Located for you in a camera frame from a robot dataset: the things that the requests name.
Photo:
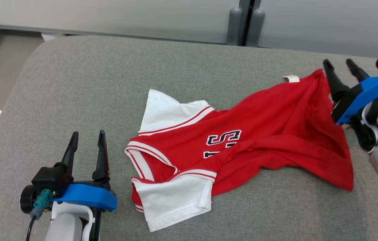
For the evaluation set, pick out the blue banded right gripper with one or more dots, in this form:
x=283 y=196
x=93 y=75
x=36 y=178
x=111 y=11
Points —
x=363 y=97

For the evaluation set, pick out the blue banded left gripper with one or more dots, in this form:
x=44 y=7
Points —
x=91 y=197

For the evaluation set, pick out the red white basketball jersey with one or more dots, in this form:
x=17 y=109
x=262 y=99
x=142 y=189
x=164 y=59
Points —
x=259 y=120

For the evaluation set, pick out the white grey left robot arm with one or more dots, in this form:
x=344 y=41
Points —
x=65 y=227

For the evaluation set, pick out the grey partition frame post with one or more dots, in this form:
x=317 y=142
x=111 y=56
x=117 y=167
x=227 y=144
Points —
x=256 y=30
x=234 y=26

